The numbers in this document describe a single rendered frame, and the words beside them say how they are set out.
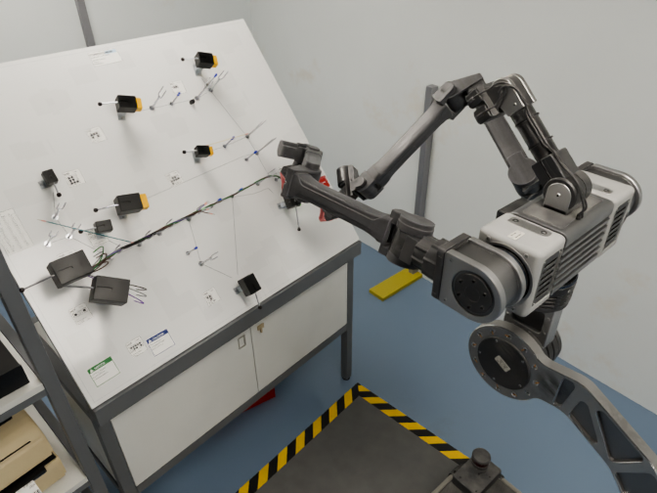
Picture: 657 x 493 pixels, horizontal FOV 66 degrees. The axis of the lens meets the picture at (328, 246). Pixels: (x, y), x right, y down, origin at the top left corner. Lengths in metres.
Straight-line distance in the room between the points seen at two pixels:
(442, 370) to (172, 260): 1.63
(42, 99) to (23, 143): 0.16
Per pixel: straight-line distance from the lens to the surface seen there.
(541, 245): 0.99
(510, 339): 1.25
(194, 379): 1.86
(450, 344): 2.97
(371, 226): 1.12
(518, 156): 1.43
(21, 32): 3.54
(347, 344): 2.53
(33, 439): 1.71
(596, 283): 2.74
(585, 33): 2.45
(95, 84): 1.89
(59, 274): 1.51
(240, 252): 1.84
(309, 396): 2.66
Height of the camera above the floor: 2.04
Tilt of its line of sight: 34 degrees down
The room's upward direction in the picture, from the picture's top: 1 degrees counter-clockwise
